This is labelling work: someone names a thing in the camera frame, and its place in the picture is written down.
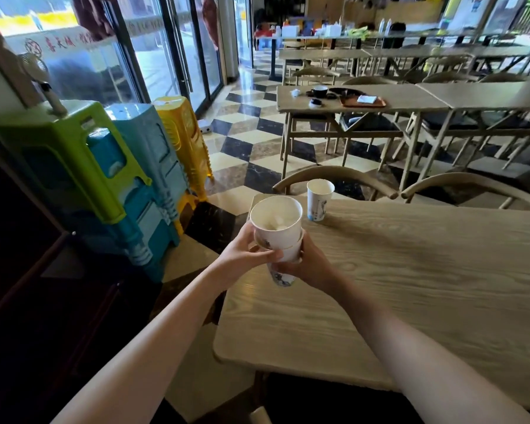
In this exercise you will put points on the clear plastic bottle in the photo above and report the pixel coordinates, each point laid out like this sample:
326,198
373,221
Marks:
381,26
388,26

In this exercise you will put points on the stack of yellow plastic stools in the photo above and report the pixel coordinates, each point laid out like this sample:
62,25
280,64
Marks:
185,132

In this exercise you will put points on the brown tray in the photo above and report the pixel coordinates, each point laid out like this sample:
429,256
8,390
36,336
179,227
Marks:
349,102

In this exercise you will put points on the dark wooden cabinet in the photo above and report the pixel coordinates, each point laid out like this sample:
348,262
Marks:
35,304

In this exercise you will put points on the person's right hand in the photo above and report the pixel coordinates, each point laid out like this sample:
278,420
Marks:
313,269

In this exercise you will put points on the wooden chair with dark cushion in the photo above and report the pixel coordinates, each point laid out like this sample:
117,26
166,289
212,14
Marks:
450,121
371,123

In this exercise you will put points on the person's left thumb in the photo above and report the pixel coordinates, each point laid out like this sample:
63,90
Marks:
267,258

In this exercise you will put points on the plain white paper cup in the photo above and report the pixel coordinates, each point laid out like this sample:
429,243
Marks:
278,227

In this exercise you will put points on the glass sliding door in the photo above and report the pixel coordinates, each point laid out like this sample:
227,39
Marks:
176,44

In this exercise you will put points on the curved wooden chair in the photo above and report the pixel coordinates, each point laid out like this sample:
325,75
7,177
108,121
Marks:
335,174
468,183

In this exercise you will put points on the stack of green plastic stools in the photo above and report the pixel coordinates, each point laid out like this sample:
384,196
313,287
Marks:
70,154

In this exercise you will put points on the person's left forearm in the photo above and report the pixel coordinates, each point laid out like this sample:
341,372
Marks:
150,348

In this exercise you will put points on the white paper slip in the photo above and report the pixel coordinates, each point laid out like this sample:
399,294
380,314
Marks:
366,99

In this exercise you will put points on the person's left hand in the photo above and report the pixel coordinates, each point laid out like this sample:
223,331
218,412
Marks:
236,260

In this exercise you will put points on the person's right forearm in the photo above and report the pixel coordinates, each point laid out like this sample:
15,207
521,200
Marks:
415,348

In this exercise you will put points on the person's right thumb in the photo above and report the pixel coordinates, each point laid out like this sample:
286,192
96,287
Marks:
285,267

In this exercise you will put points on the small white handheld fan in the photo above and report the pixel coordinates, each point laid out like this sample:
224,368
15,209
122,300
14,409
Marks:
42,79

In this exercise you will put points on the black cup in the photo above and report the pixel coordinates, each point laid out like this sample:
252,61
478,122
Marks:
320,91

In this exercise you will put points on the white tissue box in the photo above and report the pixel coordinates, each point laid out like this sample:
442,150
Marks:
289,31
333,30

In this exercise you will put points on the blue printed paper cup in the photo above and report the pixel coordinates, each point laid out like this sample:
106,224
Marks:
319,200
291,253

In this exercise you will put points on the long light wooden table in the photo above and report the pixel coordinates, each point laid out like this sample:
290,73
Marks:
335,53

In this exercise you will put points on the stack of blue plastic stools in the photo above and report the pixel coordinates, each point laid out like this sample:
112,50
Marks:
152,172

